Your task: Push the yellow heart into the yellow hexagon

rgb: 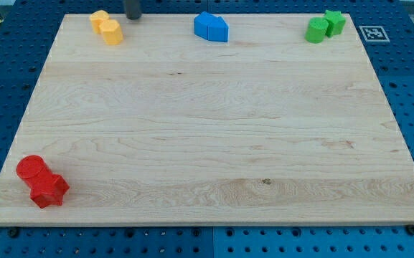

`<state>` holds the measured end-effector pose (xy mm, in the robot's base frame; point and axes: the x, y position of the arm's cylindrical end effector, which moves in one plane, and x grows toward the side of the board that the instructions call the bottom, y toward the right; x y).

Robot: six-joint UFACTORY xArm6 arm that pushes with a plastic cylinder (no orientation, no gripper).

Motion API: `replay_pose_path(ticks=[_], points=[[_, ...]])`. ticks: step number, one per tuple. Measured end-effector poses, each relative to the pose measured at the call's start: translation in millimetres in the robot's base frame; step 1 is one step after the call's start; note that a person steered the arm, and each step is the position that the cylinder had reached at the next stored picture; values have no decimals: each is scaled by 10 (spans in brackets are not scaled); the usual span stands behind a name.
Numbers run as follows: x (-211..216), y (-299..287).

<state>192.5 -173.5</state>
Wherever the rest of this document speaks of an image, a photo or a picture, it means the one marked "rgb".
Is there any yellow heart block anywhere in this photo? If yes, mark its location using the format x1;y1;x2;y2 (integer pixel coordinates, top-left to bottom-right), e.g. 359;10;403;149
89;10;110;34

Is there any yellow hexagon block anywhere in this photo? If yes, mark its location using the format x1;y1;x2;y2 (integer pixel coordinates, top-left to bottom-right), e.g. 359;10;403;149
99;19;123;45

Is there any light wooden board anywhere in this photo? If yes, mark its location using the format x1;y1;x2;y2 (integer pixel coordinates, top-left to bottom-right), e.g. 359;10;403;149
0;14;414;227

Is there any blue pentagon block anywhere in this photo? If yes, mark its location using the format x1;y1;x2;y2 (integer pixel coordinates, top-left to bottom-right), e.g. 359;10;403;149
207;16;229;42

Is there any blue cube block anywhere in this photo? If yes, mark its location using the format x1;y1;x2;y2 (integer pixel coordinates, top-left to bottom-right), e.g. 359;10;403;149
194;11;216;40

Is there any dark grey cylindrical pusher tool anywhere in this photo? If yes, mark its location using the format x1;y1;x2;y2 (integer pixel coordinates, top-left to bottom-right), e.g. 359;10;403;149
123;0;142;20

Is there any green cylinder block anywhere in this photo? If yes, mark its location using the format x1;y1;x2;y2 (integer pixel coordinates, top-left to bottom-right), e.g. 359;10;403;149
304;17;329;44

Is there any red star block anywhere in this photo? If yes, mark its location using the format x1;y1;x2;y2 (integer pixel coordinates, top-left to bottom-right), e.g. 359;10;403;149
28;174;70;209

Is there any green star block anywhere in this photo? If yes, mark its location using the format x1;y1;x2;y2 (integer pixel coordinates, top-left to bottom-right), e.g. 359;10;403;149
324;10;346;37

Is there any red cylinder block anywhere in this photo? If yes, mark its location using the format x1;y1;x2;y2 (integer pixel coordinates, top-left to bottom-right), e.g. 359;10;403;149
16;155;52;189

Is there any white fiducial marker tag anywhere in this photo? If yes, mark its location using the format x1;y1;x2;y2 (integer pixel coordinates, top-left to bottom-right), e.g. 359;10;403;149
359;25;390;42

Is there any black bolt left front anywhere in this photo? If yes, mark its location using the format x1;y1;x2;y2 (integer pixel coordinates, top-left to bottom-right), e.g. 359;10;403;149
7;227;20;239

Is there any black bolt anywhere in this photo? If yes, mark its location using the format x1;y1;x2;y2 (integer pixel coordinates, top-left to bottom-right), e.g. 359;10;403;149
405;224;414;236
7;227;20;239

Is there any black bolt right front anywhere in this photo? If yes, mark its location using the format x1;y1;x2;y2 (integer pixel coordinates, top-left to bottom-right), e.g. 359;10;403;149
405;224;414;236

